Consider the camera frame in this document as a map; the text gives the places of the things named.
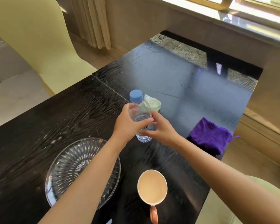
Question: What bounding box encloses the crumpled green white wrapper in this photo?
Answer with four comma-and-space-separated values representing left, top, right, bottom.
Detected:
143, 94, 162, 112

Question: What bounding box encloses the clear water bottle blue cap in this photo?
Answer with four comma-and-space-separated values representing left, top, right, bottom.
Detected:
129, 89, 159, 143

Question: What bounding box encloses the pale yellow chair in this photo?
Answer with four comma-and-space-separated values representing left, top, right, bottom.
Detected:
0, 0, 98, 96

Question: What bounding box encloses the cream cup with orange handle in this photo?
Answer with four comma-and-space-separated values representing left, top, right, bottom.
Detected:
137, 170, 168, 224

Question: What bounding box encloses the purple cloth pouch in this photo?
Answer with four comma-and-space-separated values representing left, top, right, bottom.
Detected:
187, 117, 240, 157

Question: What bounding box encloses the beige curtain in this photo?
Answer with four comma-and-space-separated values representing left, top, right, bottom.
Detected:
70, 0, 112, 51

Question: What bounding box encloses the stone window sill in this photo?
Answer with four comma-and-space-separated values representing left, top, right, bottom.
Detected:
152, 0, 280, 50

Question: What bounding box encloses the gold window frame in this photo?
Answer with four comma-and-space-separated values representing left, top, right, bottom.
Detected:
177, 0, 280, 12

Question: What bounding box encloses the person's right forearm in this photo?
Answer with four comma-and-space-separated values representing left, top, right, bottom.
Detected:
172, 137, 280, 224

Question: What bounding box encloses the clear cut glass plate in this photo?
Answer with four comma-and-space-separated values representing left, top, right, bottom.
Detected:
45, 138, 121, 211

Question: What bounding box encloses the person's left hand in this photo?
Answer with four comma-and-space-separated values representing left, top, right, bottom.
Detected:
112, 103, 154, 146

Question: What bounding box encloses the person's right hand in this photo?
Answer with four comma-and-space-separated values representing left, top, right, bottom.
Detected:
139, 110, 180, 150

